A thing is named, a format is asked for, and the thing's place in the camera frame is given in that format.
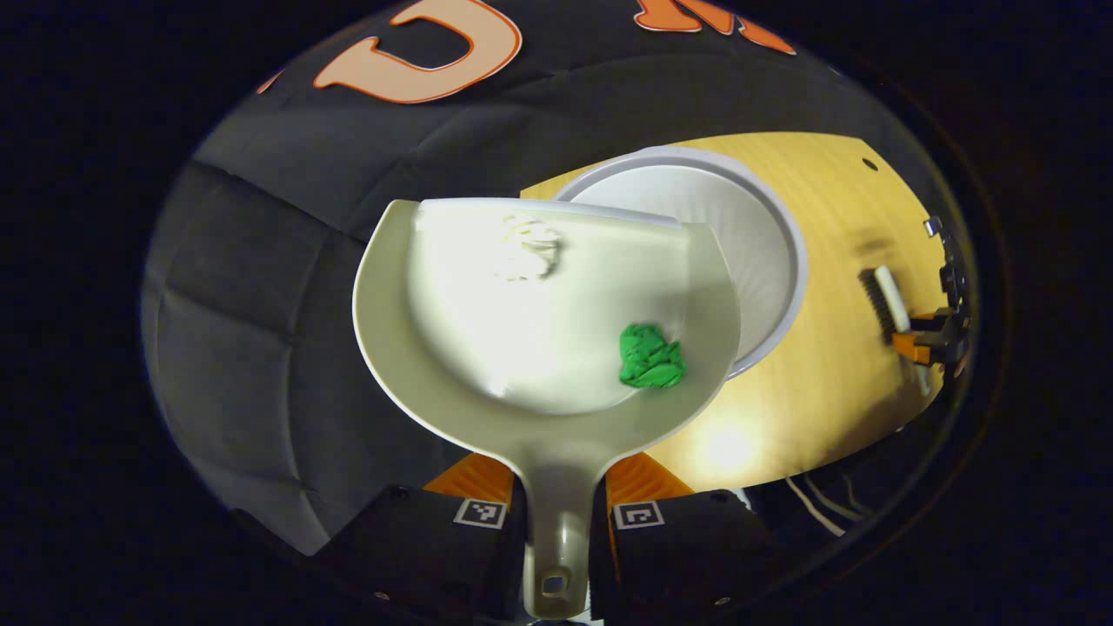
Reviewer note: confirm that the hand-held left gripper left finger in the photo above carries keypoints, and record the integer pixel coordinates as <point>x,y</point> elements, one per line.
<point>417,548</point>

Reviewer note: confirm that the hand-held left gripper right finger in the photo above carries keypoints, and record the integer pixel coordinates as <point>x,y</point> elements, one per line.
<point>687,556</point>

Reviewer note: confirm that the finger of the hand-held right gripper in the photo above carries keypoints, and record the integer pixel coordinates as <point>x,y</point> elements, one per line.
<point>935,317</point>
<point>922,348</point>

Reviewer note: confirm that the small white broom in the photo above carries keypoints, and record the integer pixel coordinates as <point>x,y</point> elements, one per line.
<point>889,300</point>

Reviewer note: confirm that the green paper ball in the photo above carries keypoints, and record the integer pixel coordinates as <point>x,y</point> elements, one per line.
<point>650,356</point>

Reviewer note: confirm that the white ribbed garbage bin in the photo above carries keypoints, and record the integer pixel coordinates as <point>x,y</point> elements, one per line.
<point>748,235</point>

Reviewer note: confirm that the white plastic dustpan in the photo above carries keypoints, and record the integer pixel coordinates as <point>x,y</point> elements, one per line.
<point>522,348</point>

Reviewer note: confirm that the white paper ball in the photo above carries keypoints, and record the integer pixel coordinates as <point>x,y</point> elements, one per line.
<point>526,248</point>

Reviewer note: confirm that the wooden desktop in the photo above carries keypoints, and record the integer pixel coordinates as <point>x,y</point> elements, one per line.
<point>835,348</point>

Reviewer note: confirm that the black backdrop cloth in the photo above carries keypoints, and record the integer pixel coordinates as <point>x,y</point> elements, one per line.
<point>261,287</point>

